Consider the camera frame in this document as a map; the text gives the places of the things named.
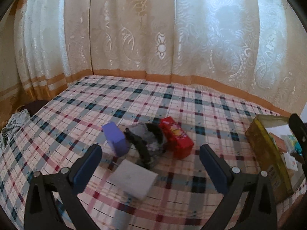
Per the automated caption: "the cream patterned curtain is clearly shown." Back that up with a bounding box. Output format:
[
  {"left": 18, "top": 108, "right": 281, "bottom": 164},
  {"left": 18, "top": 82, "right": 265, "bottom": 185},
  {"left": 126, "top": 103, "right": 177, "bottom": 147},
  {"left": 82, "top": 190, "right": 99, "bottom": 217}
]
[{"left": 1, "top": 0, "right": 306, "bottom": 122}]

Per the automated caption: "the plaid tablecloth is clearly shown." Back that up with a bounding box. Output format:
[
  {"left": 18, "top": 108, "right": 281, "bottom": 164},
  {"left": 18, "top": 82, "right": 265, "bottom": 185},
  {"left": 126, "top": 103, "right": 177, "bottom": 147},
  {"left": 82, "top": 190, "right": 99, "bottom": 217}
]
[{"left": 0, "top": 75, "right": 307, "bottom": 230}]

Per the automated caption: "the teal toy brick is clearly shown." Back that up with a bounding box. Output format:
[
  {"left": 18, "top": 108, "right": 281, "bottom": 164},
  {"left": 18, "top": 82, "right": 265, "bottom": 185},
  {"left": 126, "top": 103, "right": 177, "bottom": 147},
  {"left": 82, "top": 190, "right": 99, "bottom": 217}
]
[{"left": 288, "top": 135, "right": 302, "bottom": 156}]

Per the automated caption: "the purple small block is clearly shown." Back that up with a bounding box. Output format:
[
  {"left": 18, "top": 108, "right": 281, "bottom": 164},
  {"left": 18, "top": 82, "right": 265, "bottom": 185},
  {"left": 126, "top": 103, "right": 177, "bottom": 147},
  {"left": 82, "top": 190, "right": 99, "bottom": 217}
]
[{"left": 102, "top": 122, "right": 130, "bottom": 157}]

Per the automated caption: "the pink stamp pad tin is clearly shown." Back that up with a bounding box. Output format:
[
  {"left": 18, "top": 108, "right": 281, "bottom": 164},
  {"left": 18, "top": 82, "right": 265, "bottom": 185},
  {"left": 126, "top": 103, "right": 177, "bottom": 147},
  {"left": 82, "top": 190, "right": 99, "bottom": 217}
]
[{"left": 269, "top": 132, "right": 287, "bottom": 154}]

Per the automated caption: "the crumpled grey black wrapper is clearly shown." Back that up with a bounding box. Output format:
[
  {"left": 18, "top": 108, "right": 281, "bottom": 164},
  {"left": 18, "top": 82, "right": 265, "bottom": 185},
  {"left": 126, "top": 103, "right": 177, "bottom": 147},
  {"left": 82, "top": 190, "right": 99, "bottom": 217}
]
[{"left": 123, "top": 122, "right": 167, "bottom": 170}]

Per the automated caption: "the grey checked cloth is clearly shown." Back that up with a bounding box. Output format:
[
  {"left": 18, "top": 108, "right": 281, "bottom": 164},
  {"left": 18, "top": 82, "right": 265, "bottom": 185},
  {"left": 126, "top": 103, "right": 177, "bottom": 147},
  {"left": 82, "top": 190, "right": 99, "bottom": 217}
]
[{"left": 1, "top": 109, "right": 31, "bottom": 152}]

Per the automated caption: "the gold metal tin tray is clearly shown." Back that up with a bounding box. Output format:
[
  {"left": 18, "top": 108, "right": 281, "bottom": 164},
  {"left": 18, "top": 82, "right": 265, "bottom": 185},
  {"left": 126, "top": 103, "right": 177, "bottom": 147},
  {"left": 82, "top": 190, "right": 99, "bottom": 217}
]
[{"left": 245, "top": 115, "right": 304, "bottom": 204}]

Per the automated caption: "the red toy brick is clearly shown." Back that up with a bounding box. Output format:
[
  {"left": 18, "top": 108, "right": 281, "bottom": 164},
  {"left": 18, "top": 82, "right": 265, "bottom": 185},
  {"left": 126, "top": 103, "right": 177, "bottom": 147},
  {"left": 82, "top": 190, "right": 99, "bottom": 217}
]
[{"left": 159, "top": 116, "right": 194, "bottom": 159}]

